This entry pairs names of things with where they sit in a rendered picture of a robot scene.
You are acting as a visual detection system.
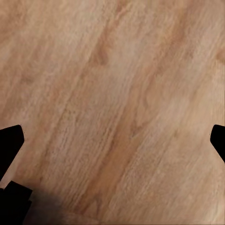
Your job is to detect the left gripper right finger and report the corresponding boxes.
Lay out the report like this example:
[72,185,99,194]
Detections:
[210,125,225,162]

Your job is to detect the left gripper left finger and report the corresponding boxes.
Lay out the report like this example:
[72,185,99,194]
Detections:
[0,125,24,181]

